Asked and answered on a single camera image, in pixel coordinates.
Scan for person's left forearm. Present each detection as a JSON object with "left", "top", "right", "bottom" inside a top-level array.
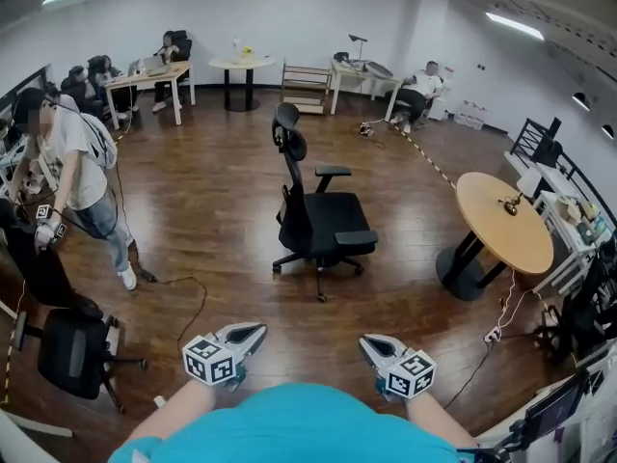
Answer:
[{"left": 122, "top": 378, "right": 219, "bottom": 449}]

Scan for round white table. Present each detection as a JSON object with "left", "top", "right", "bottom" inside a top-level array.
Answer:
[{"left": 207, "top": 54, "right": 278, "bottom": 113}]

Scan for white shelving unit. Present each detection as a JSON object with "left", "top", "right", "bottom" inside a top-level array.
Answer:
[{"left": 502, "top": 150, "right": 614, "bottom": 299}]

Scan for black power cable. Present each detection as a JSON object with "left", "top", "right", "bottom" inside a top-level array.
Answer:
[{"left": 442, "top": 340, "right": 495, "bottom": 410}]

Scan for wooden desk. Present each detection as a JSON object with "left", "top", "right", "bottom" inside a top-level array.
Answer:
[{"left": 103, "top": 61, "right": 197, "bottom": 130}]

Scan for person's right forearm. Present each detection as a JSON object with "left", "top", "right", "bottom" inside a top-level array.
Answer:
[{"left": 406, "top": 390, "right": 477, "bottom": 449}]

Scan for black metal rack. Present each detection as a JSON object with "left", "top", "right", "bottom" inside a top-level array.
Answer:
[{"left": 509, "top": 117, "right": 564, "bottom": 166}]

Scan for person's teal shirt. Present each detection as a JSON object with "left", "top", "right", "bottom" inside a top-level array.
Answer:
[{"left": 107, "top": 382, "right": 478, "bottom": 463}]

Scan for black floor cable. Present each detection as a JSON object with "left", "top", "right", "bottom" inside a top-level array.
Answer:
[{"left": 131, "top": 238, "right": 209, "bottom": 357}]

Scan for clear plastic storage boxes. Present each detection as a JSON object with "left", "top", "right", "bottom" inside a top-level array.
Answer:
[{"left": 454, "top": 99, "right": 487, "bottom": 130}]

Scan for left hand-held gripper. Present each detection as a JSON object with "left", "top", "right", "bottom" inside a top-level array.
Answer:
[{"left": 181, "top": 322, "right": 268, "bottom": 395}]

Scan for brass ornament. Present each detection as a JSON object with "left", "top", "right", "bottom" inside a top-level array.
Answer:
[{"left": 497, "top": 192, "right": 524, "bottom": 217}]

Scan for black office chair with headrest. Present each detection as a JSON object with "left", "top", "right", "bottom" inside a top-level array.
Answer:
[{"left": 271, "top": 101, "right": 380, "bottom": 304}]

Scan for dark monitor screen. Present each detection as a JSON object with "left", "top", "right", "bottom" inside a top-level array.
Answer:
[{"left": 522, "top": 370, "right": 592, "bottom": 441}]

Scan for white desk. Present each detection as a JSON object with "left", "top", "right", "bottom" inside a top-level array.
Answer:
[{"left": 329, "top": 57, "right": 404, "bottom": 117}]

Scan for black mesh office chair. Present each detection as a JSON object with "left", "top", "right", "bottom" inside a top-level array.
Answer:
[{"left": 13, "top": 305, "right": 148, "bottom": 415}]

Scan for wooden shelf rack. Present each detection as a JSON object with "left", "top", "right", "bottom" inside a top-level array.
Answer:
[{"left": 280, "top": 56, "right": 334, "bottom": 116}]

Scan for white cable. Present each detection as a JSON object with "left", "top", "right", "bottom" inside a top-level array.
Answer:
[{"left": 495, "top": 267, "right": 551, "bottom": 333}]

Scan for round wooden table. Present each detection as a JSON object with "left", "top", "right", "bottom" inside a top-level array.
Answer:
[{"left": 435, "top": 171, "right": 555, "bottom": 303}]

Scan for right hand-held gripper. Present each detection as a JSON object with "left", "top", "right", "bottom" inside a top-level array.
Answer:
[{"left": 359, "top": 333, "right": 438, "bottom": 402}]

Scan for black desk lamp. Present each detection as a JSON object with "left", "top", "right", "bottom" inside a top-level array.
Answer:
[{"left": 347, "top": 33, "right": 369, "bottom": 61}]

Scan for grey laptop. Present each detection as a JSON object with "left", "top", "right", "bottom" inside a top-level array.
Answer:
[{"left": 143, "top": 54, "right": 168, "bottom": 77}]

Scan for small white cabinet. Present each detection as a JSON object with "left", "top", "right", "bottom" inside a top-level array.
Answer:
[{"left": 427, "top": 95, "right": 453, "bottom": 123}]

